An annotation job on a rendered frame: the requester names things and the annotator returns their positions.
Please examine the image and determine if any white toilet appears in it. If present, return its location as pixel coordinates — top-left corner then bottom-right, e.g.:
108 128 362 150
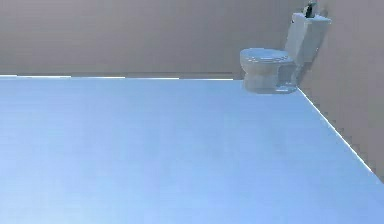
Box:
239 12 333 95

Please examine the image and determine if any small dark bottle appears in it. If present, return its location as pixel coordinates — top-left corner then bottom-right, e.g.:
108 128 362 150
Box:
302 1 319 19

